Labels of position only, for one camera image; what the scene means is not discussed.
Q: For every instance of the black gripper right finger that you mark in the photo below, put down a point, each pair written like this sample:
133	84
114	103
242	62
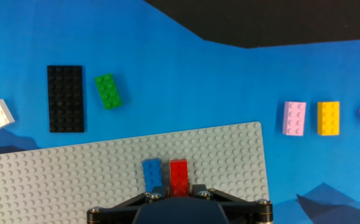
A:
245	213

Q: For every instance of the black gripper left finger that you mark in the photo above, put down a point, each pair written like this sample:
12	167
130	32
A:
111	214

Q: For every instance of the blue Lego brick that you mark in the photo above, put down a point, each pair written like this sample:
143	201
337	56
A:
152	174

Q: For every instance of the red Lego brick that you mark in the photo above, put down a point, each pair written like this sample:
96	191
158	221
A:
179	177

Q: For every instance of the grey Lego baseplate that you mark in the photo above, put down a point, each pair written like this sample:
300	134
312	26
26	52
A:
58	180

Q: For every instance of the light pink Lego brick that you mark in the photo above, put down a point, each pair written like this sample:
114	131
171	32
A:
294	118

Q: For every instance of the green Lego brick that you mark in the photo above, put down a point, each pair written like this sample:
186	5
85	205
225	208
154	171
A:
108	91

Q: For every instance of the black Lego plate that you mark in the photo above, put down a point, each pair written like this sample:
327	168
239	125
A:
65	99

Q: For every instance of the yellow Lego brick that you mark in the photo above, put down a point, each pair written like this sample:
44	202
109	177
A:
328	118

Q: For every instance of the blue mountain print cloth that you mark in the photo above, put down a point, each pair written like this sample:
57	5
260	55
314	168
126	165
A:
198	93

